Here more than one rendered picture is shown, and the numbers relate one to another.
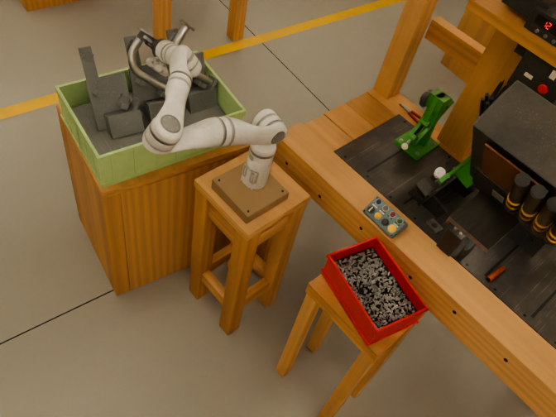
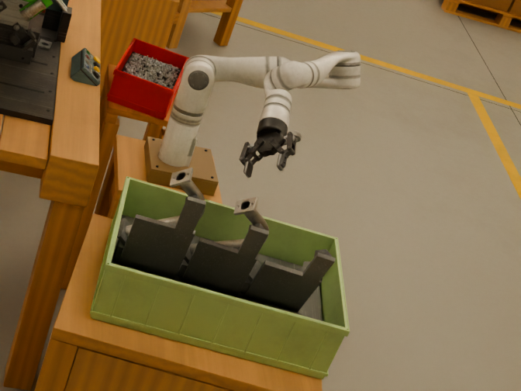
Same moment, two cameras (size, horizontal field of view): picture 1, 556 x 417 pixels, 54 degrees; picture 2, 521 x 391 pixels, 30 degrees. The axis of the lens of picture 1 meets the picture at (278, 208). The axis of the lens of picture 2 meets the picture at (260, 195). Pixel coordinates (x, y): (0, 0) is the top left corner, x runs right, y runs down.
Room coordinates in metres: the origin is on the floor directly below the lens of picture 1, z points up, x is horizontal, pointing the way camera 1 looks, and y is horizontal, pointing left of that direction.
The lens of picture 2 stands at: (3.32, 1.76, 2.31)
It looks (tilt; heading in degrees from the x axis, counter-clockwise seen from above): 29 degrees down; 214
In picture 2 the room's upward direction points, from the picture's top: 22 degrees clockwise
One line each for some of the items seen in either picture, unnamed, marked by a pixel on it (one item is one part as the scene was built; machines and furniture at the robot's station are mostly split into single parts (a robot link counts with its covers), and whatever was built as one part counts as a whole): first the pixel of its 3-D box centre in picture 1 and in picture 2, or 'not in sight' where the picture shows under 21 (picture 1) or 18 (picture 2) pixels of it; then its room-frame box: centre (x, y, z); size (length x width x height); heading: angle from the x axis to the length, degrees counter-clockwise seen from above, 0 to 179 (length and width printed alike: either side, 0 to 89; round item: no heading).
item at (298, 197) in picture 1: (252, 190); (167, 177); (1.36, 0.11, 0.83); 0.32 x 0.32 x 0.04; 53
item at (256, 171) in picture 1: (258, 165); (180, 134); (1.36, 0.11, 0.98); 0.09 x 0.09 x 0.17; 56
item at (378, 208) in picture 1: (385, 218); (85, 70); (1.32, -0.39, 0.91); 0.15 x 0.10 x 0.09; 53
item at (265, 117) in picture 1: (266, 134); (194, 87); (1.36, 0.10, 1.14); 0.09 x 0.09 x 0.17; 45
